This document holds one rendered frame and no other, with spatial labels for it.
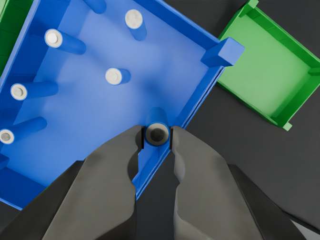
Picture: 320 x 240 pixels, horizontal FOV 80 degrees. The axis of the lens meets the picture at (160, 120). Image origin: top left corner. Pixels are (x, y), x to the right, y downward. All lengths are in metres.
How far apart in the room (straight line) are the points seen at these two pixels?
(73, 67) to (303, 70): 0.63
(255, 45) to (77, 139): 0.54
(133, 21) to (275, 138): 0.61
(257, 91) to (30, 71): 0.57
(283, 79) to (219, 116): 0.22
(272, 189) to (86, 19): 0.74
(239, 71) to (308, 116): 0.27
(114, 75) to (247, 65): 0.49
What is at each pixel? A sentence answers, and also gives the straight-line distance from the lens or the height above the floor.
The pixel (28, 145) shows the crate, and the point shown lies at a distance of 0.34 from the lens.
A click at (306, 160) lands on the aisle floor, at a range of 0.82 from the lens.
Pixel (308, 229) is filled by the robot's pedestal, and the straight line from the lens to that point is 0.87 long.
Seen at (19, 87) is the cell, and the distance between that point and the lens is 0.25.
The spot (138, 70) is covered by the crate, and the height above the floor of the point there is 0.32.
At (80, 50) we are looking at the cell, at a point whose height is 0.34.
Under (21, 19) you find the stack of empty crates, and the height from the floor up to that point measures 0.17.
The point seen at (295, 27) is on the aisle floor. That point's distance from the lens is 0.72.
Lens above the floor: 0.59
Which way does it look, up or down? 77 degrees down
